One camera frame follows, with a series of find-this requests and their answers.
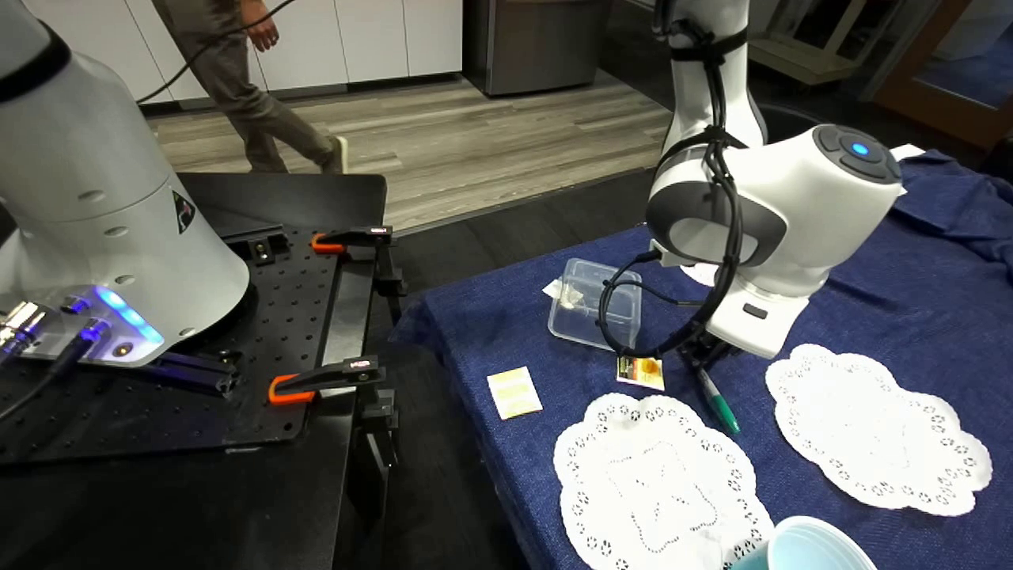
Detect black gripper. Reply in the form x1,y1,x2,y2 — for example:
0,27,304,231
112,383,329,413
678,331,733,374

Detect green capped grey marker pen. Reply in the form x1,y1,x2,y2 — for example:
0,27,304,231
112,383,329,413
689,362,742,438

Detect teal plastic cup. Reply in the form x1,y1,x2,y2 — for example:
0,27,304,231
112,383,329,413
723,514,881,570

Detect orange tea bag packet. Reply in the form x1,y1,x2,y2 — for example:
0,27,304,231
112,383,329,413
613,352,667,395

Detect clear plastic lidded container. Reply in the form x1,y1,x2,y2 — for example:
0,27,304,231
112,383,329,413
545,257,645,354

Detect white paper lace doily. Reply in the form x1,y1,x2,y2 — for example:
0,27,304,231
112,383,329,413
762,340,998,518
550,389,776,570

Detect pale cream paper sachet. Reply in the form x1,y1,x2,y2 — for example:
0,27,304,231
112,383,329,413
484,368,545,423

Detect navy blue tablecloth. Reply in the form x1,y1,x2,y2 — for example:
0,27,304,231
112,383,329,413
406,151,1013,570

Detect navy blue collared shirt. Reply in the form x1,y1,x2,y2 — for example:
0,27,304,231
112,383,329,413
899,151,1013,281

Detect stainless steel appliance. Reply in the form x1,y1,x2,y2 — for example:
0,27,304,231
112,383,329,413
462,0,610,102

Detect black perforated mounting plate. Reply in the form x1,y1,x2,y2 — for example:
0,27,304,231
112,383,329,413
0,216,353,468

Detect white cabinets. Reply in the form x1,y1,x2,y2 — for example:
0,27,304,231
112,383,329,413
17,0,468,106

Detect black robot cart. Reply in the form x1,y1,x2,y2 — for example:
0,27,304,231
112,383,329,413
0,170,409,570

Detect person in khaki trousers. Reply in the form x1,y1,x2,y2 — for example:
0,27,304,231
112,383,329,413
150,0,348,177

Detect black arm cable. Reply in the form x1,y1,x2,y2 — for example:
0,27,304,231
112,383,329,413
598,0,754,362

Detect wooden door frame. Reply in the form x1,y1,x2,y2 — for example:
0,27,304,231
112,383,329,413
872,0,1013,151

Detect orange handled black clamp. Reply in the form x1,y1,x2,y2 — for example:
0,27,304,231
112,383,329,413
306,222,409,296
262,354,406,438

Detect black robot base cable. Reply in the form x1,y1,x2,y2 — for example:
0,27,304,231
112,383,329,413
0,320,107,423

